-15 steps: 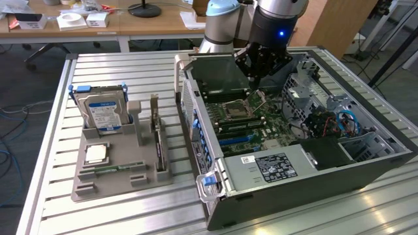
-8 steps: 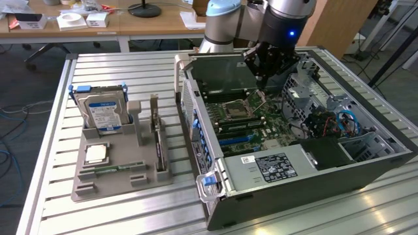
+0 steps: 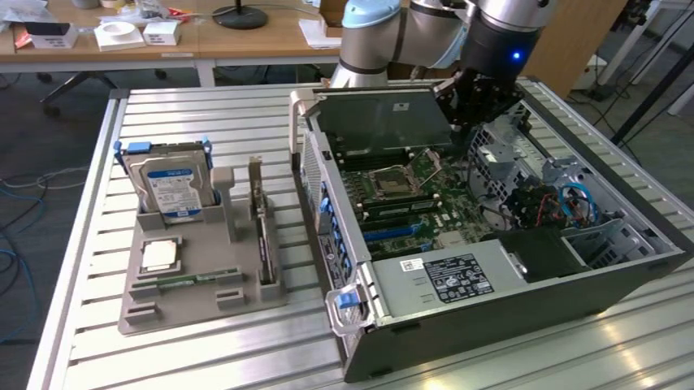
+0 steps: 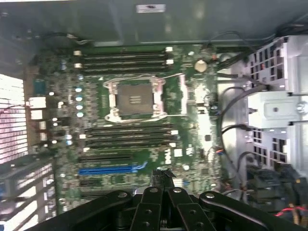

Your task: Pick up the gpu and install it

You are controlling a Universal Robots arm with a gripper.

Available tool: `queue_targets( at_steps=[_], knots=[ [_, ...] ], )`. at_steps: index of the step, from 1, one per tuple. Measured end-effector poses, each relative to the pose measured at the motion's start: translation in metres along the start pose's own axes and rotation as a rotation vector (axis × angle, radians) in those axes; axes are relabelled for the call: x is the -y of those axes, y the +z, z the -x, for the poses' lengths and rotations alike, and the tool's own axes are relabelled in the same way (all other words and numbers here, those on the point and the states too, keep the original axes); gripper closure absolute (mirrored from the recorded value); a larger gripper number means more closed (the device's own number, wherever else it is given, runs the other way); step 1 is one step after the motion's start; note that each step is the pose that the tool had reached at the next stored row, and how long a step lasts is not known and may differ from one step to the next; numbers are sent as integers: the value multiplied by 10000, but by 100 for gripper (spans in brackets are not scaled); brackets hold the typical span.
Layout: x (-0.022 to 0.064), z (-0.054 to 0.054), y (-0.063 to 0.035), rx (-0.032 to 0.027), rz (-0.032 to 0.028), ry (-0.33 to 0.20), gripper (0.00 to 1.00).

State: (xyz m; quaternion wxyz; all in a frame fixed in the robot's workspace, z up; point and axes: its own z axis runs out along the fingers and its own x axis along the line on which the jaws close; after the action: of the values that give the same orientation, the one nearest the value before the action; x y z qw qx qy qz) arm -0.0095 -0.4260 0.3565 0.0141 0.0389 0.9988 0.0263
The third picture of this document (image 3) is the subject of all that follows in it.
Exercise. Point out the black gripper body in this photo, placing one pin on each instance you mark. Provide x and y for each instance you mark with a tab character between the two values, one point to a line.
497	48

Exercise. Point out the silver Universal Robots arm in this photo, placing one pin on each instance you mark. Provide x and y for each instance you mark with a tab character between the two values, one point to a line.
363	48

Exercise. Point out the wooden cabinet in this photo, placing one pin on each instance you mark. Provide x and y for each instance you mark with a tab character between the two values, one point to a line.
579	48

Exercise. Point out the metal socket cover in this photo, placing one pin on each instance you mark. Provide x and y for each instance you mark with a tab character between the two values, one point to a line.
428	166

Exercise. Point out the white floor box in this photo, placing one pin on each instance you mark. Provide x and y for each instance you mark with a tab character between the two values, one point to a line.
587	73

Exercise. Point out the perforated metal drive cage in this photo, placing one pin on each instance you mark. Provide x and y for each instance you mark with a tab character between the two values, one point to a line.
504	174

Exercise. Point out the CPU socket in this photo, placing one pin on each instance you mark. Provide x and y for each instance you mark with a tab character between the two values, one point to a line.
392	181

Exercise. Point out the green motherboard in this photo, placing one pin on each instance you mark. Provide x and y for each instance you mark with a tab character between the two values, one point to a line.
449	195

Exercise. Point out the black stand pole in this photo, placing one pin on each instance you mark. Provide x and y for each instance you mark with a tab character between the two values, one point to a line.
649	97

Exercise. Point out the installed RAM stick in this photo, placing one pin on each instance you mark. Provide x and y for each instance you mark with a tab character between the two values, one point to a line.
403	208

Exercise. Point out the brown cardboard box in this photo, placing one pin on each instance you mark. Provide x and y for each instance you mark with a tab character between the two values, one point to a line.
331	12

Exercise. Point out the blue expansion card retainer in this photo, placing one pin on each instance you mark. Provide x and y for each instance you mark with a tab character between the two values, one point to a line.
324	205

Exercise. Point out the blue expansion slot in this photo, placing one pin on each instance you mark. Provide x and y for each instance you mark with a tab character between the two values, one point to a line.
389	234

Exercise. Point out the wooden desk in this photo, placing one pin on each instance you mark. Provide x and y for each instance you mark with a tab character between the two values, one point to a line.
244	40

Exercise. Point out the black round lamp base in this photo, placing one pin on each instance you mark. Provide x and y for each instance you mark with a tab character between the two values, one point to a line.
237	18

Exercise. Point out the grey power supply unit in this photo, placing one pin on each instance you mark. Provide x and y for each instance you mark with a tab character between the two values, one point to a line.
400	292

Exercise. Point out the graphics card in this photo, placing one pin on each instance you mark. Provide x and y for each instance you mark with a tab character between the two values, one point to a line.
262	243

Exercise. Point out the black open PC case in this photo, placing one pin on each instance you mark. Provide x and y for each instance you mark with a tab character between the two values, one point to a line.
487	325

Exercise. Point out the small white carton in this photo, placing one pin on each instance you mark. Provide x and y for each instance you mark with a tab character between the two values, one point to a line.
161	34

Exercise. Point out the hard disk blue carrier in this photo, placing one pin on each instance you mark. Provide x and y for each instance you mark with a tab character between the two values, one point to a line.
168	187

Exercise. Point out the grey parts rack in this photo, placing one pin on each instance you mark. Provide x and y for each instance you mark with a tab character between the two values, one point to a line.
205	243

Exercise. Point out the white box with tape roll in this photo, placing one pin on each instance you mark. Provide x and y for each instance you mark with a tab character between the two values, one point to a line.
118	36

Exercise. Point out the green RAM stick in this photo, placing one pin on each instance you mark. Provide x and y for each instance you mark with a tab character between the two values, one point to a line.
189	280

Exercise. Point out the silver CPU chip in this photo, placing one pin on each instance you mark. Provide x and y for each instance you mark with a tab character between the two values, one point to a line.
157	256

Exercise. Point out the black office chair base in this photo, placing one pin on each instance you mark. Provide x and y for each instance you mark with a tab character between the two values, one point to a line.
58	87

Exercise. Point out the white box black top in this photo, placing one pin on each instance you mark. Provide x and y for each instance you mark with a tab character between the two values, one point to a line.
50	36

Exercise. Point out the silver disk bay bracket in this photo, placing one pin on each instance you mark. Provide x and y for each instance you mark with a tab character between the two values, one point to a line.
612	239

